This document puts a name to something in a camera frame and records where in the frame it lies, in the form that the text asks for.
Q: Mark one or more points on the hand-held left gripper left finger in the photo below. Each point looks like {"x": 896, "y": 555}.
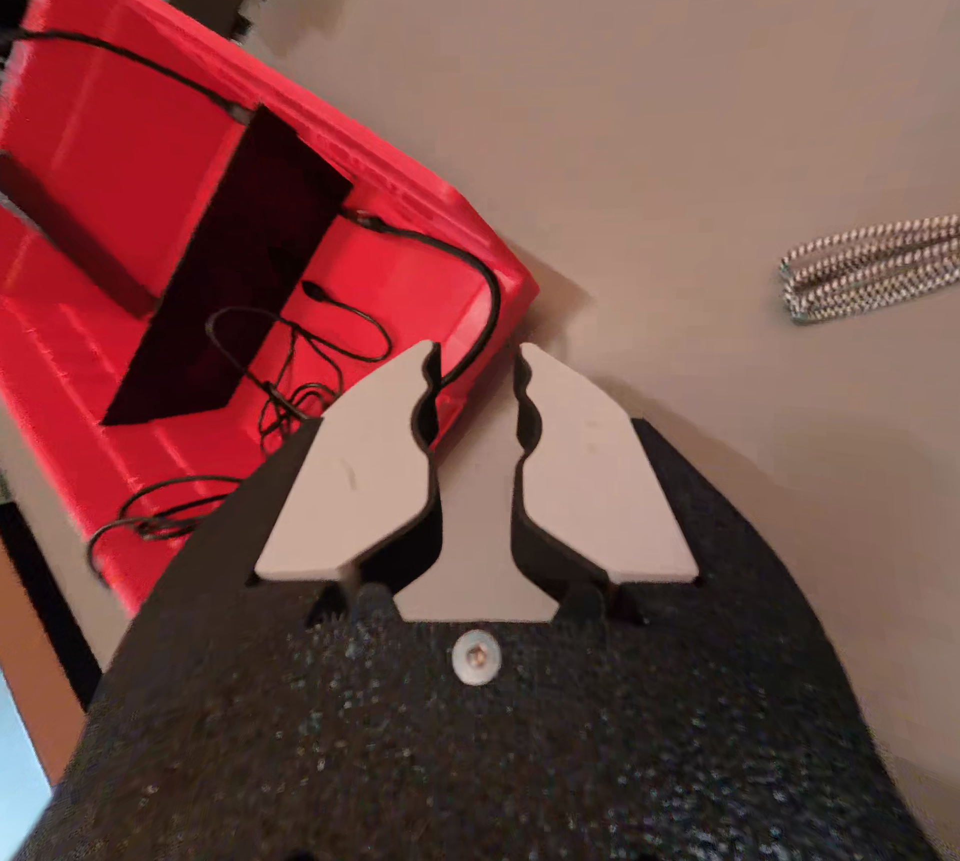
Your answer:
{"x": 352, "y": 471}

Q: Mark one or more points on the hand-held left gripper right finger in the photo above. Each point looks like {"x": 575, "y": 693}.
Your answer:
{"x": 600, "y": 486}

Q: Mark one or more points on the dark bin divider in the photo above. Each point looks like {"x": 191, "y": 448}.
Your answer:
{"x": 247, "y": 261}

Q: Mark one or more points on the red plastic bin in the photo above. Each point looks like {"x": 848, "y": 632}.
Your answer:
{"x": 112, "y": 141}

